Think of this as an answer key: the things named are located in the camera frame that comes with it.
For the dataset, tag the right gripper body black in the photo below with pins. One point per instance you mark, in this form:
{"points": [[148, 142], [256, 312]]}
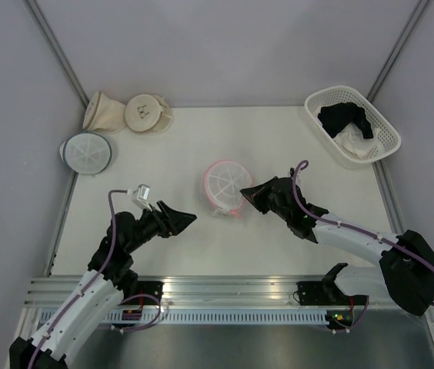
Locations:
{"points": [[279, 211]]}

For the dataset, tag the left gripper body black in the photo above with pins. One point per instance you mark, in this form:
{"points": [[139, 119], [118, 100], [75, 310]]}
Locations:
{"points": [[151, 224]]}

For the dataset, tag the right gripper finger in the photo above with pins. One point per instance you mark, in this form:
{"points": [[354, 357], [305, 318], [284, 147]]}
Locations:
{"points": [[258, 190], [263, 203]]}

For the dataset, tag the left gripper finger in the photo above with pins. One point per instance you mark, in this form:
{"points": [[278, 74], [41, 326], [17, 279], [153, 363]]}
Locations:
{"points": [[176, 228], [170, 214]]}

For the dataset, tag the pink-trimmed mesh laundry bag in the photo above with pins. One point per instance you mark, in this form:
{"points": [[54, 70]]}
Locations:
{"points": [[222, 184]]}

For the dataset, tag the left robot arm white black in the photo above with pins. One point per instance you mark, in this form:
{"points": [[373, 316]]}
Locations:
{"points": [[108, 282]]}

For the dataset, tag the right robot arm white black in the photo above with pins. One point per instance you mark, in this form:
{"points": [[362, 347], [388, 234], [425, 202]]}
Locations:
{"points": [[401, 266]]}

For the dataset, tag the grey-trimmed mesh laundry bag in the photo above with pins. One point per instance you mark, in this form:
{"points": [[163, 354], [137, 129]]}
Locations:
{"points": [[87, 153]]}

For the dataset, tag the beige laundry bag bra logo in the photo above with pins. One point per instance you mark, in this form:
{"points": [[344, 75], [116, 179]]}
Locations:
{"points": [[148, 114]]}

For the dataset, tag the beige laundry bag left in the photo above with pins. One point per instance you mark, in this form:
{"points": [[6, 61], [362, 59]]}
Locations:
{"points": [[104, 115]]}

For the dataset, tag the white garment in basket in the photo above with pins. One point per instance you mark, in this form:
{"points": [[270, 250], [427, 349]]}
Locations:
{"points": [[352, 140]]}

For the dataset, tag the black garment in basket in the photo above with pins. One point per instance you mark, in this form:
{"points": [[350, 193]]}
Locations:
{"points": [[335, 118]]}

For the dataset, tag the white perforated plastic basket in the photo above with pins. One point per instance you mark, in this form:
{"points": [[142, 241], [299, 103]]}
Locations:
{"points": [[389, 137]]}

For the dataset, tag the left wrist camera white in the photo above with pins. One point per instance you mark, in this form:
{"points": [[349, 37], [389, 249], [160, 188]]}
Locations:
{"points": [[140, 197]]}

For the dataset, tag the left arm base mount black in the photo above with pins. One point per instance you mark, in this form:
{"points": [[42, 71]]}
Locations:
{"points": [[143, 293]]}

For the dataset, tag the aluminium mounting rail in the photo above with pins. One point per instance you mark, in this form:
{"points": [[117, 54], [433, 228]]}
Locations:
{"points": [[192, 292]]}

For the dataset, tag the white slotted cable duct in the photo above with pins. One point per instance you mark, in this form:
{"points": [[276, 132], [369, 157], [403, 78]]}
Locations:
{"points": [[243, 317]]}

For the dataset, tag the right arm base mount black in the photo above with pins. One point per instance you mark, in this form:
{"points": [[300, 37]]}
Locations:
{"points": [[315, 293]]}

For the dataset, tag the right aluminium frame post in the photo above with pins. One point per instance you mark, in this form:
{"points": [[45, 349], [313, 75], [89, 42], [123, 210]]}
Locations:
{"points": [[402, 40]]}

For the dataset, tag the aluminium frame post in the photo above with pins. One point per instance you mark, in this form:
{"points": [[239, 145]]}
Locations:
{"points": [[402, 40], [45, 29]]}

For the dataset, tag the left aluminium frame post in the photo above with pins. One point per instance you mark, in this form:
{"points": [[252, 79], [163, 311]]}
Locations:
{"points": [[45, 29]]}

